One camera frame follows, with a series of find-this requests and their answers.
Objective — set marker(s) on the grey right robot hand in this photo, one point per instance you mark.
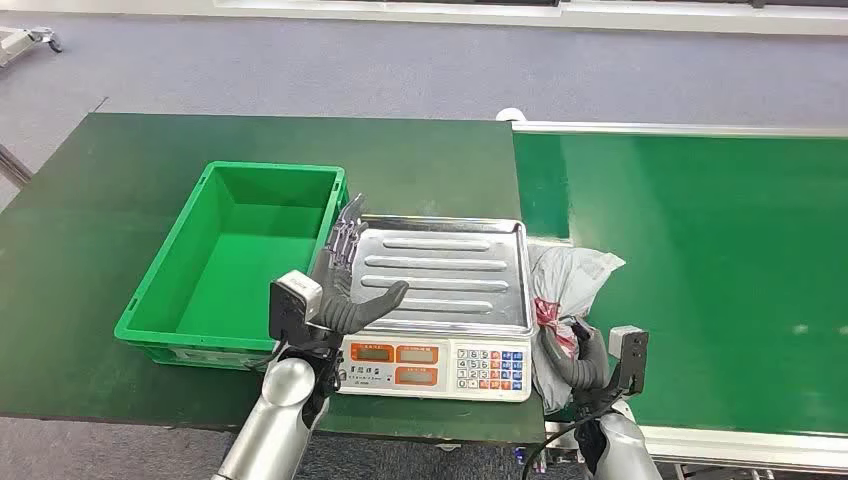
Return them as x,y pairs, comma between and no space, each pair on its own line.
590,371

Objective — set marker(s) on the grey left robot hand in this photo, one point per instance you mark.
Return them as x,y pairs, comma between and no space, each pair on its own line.
344,308

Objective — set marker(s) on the grey mailer bag red print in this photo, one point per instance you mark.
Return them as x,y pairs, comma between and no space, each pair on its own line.
570,278

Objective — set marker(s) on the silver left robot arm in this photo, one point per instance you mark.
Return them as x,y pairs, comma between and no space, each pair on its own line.
278,417

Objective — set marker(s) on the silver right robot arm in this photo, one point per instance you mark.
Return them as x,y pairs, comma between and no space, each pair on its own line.
623,444

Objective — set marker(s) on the electronic scale with steel tray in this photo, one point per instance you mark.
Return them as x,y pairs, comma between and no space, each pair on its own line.
437,278

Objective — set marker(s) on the green plastic crate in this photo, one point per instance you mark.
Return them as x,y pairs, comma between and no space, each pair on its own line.
245,265

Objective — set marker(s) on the dark metal bar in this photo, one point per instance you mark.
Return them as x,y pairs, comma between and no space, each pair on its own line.
13,169

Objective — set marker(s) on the white wheeled cart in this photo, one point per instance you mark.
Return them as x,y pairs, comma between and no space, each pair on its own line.
20,41

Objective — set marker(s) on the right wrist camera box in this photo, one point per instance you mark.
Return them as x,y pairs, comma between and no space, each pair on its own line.
632,354

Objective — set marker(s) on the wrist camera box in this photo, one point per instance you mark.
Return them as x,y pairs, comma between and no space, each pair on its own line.
297,295
632,354

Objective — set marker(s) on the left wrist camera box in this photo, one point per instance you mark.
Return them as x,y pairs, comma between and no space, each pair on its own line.
297,295

